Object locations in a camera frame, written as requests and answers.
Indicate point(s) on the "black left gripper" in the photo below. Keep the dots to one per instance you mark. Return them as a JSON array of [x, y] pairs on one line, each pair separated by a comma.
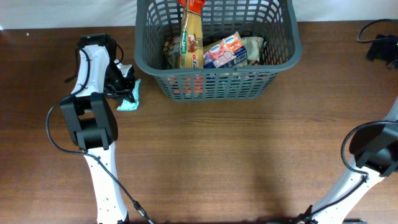
[[126, 89]]

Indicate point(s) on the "mint green bar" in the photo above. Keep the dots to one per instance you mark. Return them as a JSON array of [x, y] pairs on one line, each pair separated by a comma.
[[133, 104]]

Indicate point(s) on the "brown snack bag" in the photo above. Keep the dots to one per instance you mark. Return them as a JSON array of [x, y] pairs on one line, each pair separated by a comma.
[[172, 52]]

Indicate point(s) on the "orange spaghetti packet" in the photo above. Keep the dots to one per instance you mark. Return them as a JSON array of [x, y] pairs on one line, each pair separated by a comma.
[[191, 35]]

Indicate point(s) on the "Kleenex tissue multipack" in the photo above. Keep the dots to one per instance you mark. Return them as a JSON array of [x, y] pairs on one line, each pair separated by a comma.
[[229, 52]]

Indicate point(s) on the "green snack bag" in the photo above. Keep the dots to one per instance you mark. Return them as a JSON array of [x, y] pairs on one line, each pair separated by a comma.
[[254, 47]]

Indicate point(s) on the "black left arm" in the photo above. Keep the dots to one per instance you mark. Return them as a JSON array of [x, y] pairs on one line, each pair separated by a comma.
[[90, 121]]

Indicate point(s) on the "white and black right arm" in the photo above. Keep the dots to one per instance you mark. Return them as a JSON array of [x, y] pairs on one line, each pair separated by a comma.
[[369, 153]]

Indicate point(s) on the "grey plastic lattice basket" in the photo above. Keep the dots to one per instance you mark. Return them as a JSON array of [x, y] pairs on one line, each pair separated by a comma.
[[160, 21]]

